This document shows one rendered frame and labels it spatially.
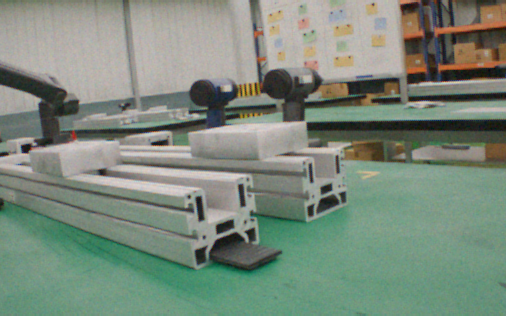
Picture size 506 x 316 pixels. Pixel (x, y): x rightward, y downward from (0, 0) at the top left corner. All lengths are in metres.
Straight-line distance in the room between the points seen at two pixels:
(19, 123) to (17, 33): 2.26
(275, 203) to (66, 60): 12.35
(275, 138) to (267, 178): 0.06
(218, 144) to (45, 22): 12.27
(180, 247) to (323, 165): 0.27
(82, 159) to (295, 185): 0.35
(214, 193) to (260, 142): 0.13
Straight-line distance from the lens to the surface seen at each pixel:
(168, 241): 0.54
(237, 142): 0.69
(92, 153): 0.79
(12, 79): 1.32
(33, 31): 12.82
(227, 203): 0.56
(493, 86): 3.90
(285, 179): 0.64
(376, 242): 0.55
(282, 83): 0.89
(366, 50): 3.79
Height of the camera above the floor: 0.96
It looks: 8 degrees down
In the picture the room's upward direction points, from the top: 6 degrees counter-clockwise
